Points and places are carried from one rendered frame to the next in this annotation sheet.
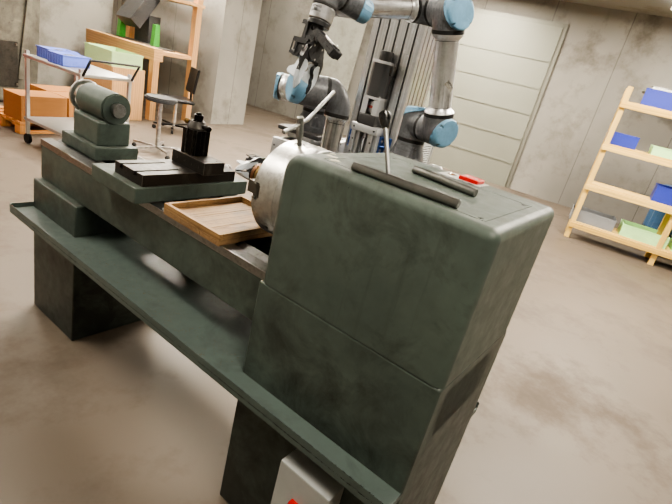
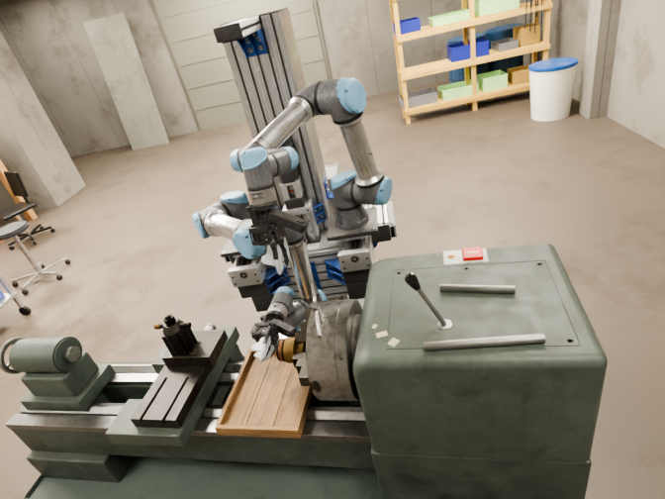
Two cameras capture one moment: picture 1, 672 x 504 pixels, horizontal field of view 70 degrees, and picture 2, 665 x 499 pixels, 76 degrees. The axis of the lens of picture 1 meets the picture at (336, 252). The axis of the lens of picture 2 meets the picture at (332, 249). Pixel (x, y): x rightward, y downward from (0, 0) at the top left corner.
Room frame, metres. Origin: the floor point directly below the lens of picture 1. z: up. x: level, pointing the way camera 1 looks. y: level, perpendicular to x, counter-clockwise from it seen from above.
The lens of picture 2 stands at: (0.49, 0.37, 2.06)
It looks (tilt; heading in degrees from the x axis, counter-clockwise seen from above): 31 degrees down; 345
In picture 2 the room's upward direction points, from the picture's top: 14 degrees counter-clockwise
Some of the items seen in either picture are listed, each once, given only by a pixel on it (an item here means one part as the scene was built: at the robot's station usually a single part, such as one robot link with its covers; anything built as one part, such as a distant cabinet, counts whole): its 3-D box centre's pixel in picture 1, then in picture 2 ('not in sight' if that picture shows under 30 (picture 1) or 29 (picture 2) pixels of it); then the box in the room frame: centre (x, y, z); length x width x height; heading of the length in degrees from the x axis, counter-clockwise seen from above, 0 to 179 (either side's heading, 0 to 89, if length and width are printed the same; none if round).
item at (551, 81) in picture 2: not in sight; (551, 90); (4.92, -4.29, 0.34); 0.57 x 0.56 x 0.68; 64
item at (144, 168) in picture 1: (178, 171); (183, 373); (1.84, 0.69, 0.95); 0.43 x 0.18 x 0.04; 147
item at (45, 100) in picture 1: (48, 108); not in sight; (5.58, 3.70, 0.20); 1.10 x 0.75 x 0.40; 154
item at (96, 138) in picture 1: (101, 119); (53, 366); (2.14, 1.17, 1.01); 0.30 x 0.20 x 0.29; 57
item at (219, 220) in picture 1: (231, 217); (272, 388); (1.64, 0.40, 0.89); 0.36 x 0.30 x 0.04; 147
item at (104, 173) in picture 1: (174, 179); (180, 378); (1.89, 0.72, 0.90); 0.53 x 0.30 x 0.06; 147
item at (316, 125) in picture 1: (313, 119); not in sight; (2.31, 0.25, 1.21); 0.15 x 0.15 x 0.10
